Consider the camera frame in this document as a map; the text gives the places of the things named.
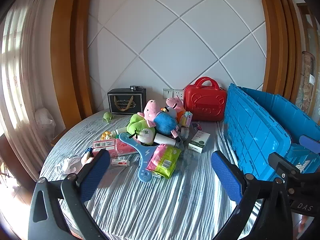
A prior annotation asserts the floral patterned panel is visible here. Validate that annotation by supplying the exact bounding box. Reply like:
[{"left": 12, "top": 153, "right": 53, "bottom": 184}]
[{"left": 296, "top": 2, "right": 320, "bottom": 122}]

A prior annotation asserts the white bottle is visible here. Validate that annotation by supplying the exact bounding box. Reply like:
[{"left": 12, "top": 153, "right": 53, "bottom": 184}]
[{"left": 111, "top": 127, "right": 131, "bottom": 136}]

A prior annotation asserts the green plush toy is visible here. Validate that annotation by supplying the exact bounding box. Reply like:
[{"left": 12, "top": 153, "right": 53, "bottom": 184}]
[{"left": 127, "top": 114, "right": 157, "bottom": 145}]

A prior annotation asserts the blue striped cloth desktop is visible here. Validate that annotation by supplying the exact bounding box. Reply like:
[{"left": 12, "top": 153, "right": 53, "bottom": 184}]
[{"left": 39, "top": 109, "right": 275, "bottom": 240}]

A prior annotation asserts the blue plastic crate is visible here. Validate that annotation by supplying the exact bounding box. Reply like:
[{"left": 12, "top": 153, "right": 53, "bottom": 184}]
[{"left": 223, "top": 83, "right": 320, "bottom": 182}]

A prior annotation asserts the pink green wipes packet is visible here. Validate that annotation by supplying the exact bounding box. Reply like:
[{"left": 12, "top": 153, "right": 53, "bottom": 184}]
[{"left": 146, "top": 144, "right": 182, "bottom": 179}]

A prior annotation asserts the small pink toy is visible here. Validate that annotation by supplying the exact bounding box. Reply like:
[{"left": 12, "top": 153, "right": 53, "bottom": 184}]
[{"left": 81, "top": 148, "right": 95, "bottom": 166}]

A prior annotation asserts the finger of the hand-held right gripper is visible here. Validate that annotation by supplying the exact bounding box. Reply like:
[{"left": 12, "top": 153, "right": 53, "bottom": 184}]
[
  {"left": 299, "top": 134, "right": 320, "bottom": 153},
  {"left": 268, "top": 152, "right": 302, "bottom": 180}
]

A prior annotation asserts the blue boomerang toy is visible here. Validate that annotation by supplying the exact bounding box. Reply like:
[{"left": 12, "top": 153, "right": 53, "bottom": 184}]
[{"left": 119, "top": 132, "right": 160, "bottom": 182}]

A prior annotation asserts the pink tissue packet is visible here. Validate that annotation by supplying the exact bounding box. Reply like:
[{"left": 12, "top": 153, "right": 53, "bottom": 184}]
[{"left": 93, "top": 139, "right": 139, "bottom": 157}]

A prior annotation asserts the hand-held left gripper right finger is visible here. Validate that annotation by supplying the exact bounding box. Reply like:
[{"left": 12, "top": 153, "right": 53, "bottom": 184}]
[{"left": 211, "top": 151, "right": 292, "bottom": 240}]

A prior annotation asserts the wooden curved frame post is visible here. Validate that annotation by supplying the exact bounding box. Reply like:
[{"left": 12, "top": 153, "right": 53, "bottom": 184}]
[
  {"left": 51, "top": 0, "right": 107, "bottom": 123},
  {"left": 255, "top": 0, "right": 305, "bottom": 102}
]

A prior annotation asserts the pastel tissue packet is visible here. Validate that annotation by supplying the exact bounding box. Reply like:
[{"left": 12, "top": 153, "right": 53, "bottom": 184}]
[{"left": 180, "top": 112, "right": 193, "bottom": 127}]

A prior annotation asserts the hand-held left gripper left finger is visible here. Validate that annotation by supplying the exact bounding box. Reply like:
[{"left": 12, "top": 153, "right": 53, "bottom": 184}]
[{"left": 27, "top": 149, "right": 110, "bottom": 240}]

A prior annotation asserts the crumpled white plastic bag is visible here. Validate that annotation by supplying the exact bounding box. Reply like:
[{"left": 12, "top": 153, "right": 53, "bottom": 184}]
[{"left": 55, "top": 155, "right": 84, "bottom": 175}]

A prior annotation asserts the black gift box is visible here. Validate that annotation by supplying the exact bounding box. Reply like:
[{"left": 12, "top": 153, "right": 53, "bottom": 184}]
[{"left": 107, "top": 88, "right": 147, "bottom": 115}]

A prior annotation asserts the red hard-shell suitcase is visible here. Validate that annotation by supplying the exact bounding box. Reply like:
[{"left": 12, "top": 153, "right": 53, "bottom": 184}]
[{"left": 183, "top": 77, "right": 228, "bottom": 122}]

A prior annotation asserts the small white medicine box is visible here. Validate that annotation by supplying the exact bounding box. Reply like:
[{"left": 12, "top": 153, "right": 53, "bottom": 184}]
[{"left": 111, "top": 158, "right": 131, "bottom": 168}]

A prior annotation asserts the sheer pale curtain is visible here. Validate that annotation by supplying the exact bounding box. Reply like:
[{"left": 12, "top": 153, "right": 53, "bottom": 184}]
[{"left": 0, "top": 0, "right": 52, "bottom": 183}]

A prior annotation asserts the pink pig plush orange dress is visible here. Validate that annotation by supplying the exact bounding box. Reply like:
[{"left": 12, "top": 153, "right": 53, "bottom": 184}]
[{"left": 166, "top": 97, "right": 187, "bottom": 120}]

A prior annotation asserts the white green box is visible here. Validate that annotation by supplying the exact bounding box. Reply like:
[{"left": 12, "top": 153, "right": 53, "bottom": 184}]
[{"left": 188, "top": 131, "right": 211, "bottom": 153}]

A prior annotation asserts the pink pig plush blue shirt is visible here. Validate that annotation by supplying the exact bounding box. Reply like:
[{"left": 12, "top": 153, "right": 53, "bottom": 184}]
[{"left": 143, "top": 99, "right": 182, "bottom": 143}]

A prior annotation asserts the dark wooden furniture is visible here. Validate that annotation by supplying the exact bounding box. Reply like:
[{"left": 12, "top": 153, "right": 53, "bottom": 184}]
[{"left": 0, "top": 132, "right": 38, "bottom": 189}]

